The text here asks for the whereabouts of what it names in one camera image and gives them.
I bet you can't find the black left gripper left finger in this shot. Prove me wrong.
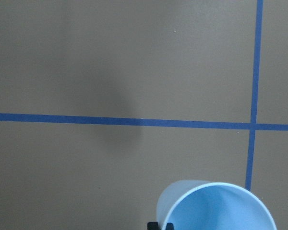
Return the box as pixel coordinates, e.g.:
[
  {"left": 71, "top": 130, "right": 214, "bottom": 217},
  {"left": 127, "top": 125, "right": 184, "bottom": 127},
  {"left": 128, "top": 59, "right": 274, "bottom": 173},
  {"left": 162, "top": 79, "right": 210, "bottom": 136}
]
[{"left": 147, "top": 222, "right": 159, "bottom": 230}]

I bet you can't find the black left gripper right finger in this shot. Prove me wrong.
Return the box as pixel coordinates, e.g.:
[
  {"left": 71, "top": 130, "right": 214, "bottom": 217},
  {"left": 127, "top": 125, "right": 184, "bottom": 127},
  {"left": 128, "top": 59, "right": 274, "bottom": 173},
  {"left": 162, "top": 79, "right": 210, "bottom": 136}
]
[{"left": 165, "top": 223, "right": 174, "bottom": 230}]

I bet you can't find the light blue cup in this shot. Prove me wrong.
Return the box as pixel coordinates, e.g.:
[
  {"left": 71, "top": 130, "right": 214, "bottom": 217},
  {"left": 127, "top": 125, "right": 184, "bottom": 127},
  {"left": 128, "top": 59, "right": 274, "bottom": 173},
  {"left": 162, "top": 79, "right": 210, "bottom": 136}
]
[{"left": 156, "top": 180, "right": 276, "bottom": 230}]

